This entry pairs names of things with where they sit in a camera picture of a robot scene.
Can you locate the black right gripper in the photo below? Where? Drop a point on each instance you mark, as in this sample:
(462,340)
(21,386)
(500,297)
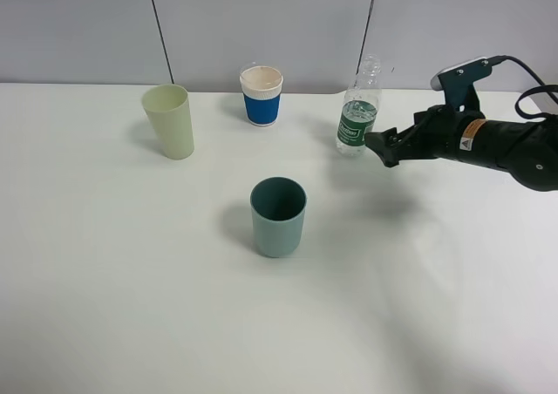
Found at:
(436,137)

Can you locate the clear green-label water bottle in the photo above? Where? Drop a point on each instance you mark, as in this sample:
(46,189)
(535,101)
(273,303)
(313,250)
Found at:
(360,107)

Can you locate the teal plastic cup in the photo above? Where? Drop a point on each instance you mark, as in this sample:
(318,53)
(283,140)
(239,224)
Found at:
(278,207)

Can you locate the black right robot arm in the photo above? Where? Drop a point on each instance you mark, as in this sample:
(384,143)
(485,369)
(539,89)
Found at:
(527,151)

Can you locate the blue sleeved paper cup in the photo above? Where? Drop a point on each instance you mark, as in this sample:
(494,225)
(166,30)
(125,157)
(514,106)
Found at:
(261,87)

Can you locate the pale yellow-green plastic cup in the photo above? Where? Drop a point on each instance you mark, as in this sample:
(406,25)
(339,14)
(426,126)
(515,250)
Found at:
(167,108)

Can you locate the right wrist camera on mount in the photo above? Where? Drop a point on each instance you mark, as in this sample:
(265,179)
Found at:
(457,83)

